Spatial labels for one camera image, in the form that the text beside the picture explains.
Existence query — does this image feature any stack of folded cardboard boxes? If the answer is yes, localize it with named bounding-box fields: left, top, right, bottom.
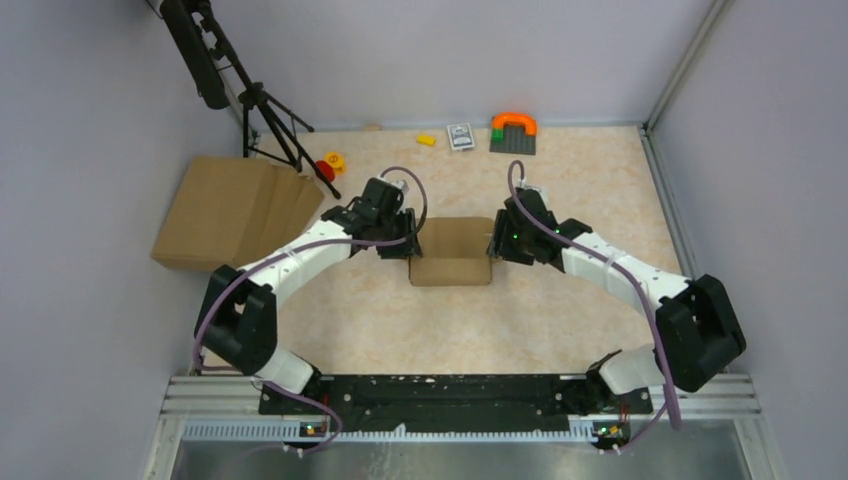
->
left=151, top=157, right=325, bottom=271

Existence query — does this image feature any grey building baseplate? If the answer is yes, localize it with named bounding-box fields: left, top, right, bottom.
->
left=489, top=126, right=536, bottom=156

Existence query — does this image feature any orange arch toy piece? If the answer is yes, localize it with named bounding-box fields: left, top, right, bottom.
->
left=491, top=112, right=538, bottom=136

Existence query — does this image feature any brown cardboard box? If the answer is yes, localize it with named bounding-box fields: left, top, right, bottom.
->
left=409, top=216, right=495, bottom=287

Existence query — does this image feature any yellow round toy disc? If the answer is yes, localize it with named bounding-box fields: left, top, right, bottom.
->
left=324, top=151, right=347, bottom=175

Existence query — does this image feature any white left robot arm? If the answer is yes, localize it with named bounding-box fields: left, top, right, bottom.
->
left=193, top=176, right=416, bottom=414

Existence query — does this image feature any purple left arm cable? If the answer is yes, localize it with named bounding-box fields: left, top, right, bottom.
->
left=190, top=165, right=430, bottom=458

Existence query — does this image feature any yellow toy block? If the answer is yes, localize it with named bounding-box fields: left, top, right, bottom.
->
left=416, top=135, right=437, bottom=147

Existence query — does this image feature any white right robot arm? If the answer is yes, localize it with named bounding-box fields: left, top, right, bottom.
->
left=488, top=188, right=747, bottom=412

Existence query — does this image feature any black camera tripod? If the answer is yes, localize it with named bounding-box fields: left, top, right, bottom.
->
left=147, top=0, right=342, bottom=199

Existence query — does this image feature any red round toy disc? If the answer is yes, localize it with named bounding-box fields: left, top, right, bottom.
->
left=315, top=160, right=336, bottom=183

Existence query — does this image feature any blue playing card deck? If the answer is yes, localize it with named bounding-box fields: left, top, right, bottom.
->
left=446, top=123, right=476, bottom=151

